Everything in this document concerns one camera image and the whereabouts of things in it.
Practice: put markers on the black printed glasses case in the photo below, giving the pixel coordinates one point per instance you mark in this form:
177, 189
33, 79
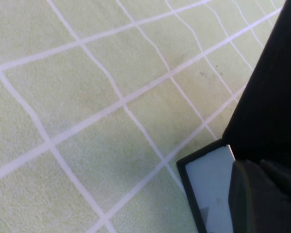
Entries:
269, 97

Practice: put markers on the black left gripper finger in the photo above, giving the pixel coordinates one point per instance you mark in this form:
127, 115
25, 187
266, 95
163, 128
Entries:
262, 201

